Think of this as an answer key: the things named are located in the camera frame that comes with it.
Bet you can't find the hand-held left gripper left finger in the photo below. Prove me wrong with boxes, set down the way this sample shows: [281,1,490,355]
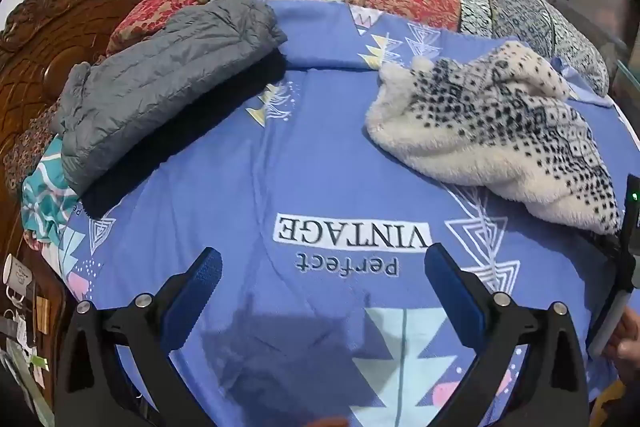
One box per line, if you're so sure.
[54,247,223,427]

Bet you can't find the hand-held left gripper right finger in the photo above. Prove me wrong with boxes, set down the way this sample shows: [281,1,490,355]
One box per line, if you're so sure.
[424,243,591,427]

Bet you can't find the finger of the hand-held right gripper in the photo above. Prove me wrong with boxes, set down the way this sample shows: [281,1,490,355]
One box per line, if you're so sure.
[580,229,625,260]

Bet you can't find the white fleece sweater black pattern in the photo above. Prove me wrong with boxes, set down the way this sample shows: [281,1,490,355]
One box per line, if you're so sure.
[364,39,623,236]

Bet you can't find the person's right hand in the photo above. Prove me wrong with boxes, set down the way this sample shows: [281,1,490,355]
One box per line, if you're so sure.
[602,307,640,378]

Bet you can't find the black folded garment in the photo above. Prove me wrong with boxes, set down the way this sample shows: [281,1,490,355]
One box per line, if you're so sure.
[80,49,288,220]

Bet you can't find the wooden nightstand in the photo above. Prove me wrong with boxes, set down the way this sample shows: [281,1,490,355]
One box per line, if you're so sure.
[0,227,68,408]

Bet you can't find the white mug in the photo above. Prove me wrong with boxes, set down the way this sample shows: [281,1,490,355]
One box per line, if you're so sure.
[2,254,33,303]

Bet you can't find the blue printed bed sheet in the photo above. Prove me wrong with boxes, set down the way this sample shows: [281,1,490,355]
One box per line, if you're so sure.
[57,0,640,427]

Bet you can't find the teal patterned cloth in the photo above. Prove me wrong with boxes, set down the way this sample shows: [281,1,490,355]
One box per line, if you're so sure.
[20,134,81,248]

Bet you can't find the grey puffer jacket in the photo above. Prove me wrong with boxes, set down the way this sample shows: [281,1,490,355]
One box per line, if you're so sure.
[57,0,288,196]

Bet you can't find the dark floral pillow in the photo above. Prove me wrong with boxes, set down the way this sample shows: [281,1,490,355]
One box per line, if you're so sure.
[2,99,68,192]

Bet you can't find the carved wooden headboard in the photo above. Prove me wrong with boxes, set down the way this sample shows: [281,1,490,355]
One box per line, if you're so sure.
[0,0,182,188]

